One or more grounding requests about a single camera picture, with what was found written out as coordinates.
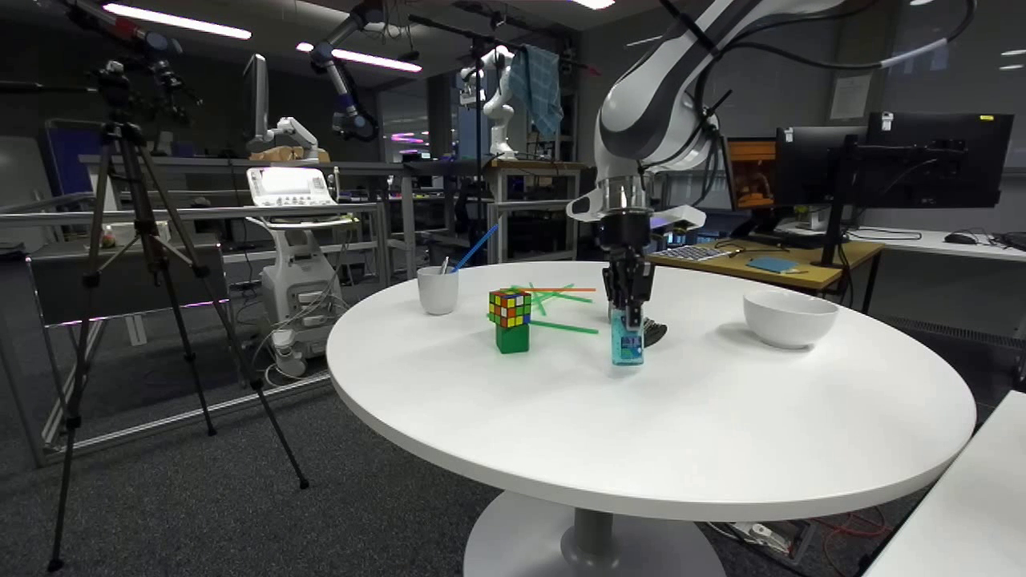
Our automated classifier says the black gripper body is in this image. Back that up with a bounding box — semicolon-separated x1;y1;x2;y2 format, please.
600;212;651;295

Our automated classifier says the small blue liquid bottle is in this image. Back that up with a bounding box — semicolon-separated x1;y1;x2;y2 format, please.
614;315;646;365

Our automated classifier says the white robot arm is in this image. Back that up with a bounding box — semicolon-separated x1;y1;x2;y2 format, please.
578;0;846;327

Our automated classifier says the green straw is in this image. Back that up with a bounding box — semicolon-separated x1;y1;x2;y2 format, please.
530;322;600;338
534;291;593;306

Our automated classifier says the orange straw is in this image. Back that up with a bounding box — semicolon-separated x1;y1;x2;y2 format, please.
530;287;598;297

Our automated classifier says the colourful rubiks cube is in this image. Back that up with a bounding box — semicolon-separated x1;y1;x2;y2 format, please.
486;288;534;329

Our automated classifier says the blue straw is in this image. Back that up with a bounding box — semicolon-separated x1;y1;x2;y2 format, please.
451;222;501;274

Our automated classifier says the white ceramic bowl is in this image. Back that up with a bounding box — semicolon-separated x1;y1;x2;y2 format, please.
744;295;836;348

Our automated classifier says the round white table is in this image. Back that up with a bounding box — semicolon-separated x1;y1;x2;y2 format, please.
327;259;974;577

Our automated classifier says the white cup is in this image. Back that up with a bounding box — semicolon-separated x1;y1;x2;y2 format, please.
417;267;460;319

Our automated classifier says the wooden side desk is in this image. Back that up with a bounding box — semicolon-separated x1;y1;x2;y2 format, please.
648;241;882;306

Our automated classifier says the black computer monitor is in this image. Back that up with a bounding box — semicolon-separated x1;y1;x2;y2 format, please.
774;112;1014;207

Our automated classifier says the white medical cart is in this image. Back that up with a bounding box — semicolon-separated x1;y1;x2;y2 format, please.
248;166;357;379

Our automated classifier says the black camera tripod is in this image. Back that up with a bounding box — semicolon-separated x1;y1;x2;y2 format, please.
41;58;314;577

